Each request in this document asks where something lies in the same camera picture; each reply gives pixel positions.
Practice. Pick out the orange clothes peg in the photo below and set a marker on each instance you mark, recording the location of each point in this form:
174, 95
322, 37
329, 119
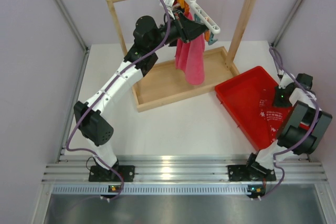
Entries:
183, 4
207, 35

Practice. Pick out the teal end clothes peg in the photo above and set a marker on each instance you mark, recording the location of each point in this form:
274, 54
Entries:
212, 39

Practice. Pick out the red plastic tray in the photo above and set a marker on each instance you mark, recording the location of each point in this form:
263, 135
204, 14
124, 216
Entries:
240, 96

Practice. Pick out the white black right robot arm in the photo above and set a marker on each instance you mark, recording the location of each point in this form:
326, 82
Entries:
296, 126

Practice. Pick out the red patterned sock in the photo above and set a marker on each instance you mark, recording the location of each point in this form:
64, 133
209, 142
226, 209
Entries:
273, 116

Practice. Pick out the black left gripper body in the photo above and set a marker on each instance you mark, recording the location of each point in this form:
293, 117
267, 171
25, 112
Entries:
176, 30

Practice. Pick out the white clip hanger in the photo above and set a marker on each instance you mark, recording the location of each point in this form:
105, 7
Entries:
203, 16

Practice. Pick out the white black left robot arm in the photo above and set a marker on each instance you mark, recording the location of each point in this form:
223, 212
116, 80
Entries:
90, 115

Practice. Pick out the teal middle clothes peg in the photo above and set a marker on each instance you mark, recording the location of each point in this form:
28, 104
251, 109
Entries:
197, 19

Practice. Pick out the wooden clothes rack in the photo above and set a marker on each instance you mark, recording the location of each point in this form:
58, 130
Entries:
165, 85

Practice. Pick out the perforated cable duct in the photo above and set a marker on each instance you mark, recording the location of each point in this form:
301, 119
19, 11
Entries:
159, 189

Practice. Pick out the pink towel sock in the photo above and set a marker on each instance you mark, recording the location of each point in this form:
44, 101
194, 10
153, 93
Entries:
189, 59

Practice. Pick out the aluminium mounting rail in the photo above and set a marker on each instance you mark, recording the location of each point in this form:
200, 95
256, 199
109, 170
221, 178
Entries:
181, 169

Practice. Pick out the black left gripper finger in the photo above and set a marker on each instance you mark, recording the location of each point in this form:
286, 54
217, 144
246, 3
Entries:
186, 21
193, 29

